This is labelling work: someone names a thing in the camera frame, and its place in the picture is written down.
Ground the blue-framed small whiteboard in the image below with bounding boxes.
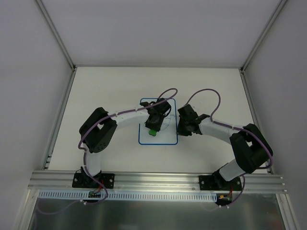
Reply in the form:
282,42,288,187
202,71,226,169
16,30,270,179
138,98,178,145

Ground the green whiteboard eraser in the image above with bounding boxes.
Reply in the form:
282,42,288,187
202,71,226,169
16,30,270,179
148,129,157,137

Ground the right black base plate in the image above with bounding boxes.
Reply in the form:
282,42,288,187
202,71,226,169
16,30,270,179
198,175,242,191

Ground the left table edge rail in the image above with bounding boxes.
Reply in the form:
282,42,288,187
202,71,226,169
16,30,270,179
40,67,77,171

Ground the left aluminium frame post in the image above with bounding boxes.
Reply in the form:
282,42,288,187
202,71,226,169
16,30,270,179
34,0,75,71

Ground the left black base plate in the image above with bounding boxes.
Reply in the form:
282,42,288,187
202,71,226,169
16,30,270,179
72,172,115,189

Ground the right aluminium frame post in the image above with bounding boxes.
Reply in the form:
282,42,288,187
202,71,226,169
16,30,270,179
240,0,288,73

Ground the white slotted cable duct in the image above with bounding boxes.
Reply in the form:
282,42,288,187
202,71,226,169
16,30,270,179
38,190,217,203

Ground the right table edge rail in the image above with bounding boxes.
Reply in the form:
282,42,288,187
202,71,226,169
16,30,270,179
239,69,273,174

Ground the purple cable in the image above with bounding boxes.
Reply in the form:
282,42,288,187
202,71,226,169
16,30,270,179
35,88,178,215
184,89,275,204

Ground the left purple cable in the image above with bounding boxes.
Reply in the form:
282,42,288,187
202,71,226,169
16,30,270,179
35,88,178,215

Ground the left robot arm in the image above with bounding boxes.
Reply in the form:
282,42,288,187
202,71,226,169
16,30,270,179
78,98,171,187

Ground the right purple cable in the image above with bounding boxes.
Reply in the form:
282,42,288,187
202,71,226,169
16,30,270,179
184,89,275,204

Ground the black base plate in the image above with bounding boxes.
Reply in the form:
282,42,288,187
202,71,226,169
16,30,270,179
198,175,242,191
72,172,115,189

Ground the table edge rail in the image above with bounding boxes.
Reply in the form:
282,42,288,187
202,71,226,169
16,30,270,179
40,67,77,171
239,69,273,174

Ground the aluminium frame post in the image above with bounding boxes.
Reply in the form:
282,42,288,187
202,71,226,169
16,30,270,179
240,0,288,73
34,0,75,71

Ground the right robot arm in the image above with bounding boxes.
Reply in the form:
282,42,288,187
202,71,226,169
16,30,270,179
177,104,273,191

